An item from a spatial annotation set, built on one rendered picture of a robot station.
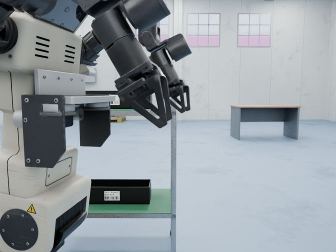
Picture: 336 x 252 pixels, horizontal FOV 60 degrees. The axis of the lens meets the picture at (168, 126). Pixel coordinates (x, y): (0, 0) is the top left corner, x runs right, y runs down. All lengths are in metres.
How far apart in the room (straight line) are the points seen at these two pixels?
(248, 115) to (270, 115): 0.54
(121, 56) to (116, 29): 0.04
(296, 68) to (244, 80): 2.06
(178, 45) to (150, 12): 0.43
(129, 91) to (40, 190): 0.43
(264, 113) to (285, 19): 5.84
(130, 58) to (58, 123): 0.25
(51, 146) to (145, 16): 0.35
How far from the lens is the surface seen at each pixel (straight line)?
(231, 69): 11.68
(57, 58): 0.82
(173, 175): 1.69
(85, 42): 0.99
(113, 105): 1.81
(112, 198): 1.92
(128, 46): 0.49
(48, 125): 0.68
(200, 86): 11.45
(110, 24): 0.50
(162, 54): 0.91
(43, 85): 0.72
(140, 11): 0.49
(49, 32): 0.79
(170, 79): 0.90
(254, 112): 7.36
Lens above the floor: 1.05
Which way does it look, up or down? 7 degrees down
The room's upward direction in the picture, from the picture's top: straight up
